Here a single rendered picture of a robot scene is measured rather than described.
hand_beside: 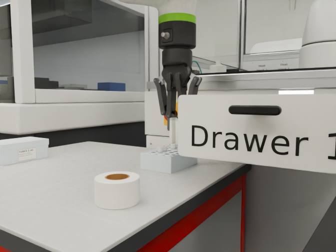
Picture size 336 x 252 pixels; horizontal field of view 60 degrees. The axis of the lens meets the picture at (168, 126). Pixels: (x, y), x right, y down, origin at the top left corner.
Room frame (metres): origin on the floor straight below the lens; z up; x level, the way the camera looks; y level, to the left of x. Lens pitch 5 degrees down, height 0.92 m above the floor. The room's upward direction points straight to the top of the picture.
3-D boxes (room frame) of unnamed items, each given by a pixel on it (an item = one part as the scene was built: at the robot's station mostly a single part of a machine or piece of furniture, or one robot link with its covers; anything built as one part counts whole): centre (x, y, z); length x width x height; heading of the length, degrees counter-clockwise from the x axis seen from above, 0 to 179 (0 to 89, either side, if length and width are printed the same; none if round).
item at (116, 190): (0.45, 0.08, 0.78); 0.07 x 0.07 x 0.04
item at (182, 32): (0.73, -0.02, 1.07); 0.12 x 0.09 x 0.06; 146
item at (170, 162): (0.69, 0.00, 0.78); 0.12 x 0.08 x 0.04; 147
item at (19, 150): (0.76, 0.40, 0.79); 0.13 x 0.09 x 0.05; 147
